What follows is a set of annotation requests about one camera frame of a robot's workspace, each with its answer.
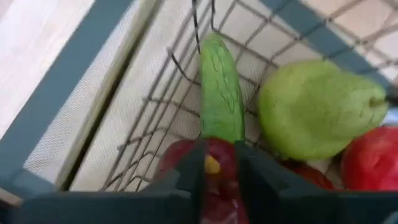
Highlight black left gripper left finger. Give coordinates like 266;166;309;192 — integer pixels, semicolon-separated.
18;139;206;224

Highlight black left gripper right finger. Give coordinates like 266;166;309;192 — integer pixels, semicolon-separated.
234;140;398;224

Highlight bright red apple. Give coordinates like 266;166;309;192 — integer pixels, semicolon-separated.
340;126;398;191

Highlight dark red apple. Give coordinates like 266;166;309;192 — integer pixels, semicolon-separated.
155;138;335;224

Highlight light green pear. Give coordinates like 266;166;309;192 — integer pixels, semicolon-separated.
257;58;389;161

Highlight green cucumber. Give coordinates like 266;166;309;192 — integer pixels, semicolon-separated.
200;32;246;144

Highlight bronze wire basket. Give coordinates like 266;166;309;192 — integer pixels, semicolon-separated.
101;0;398;192

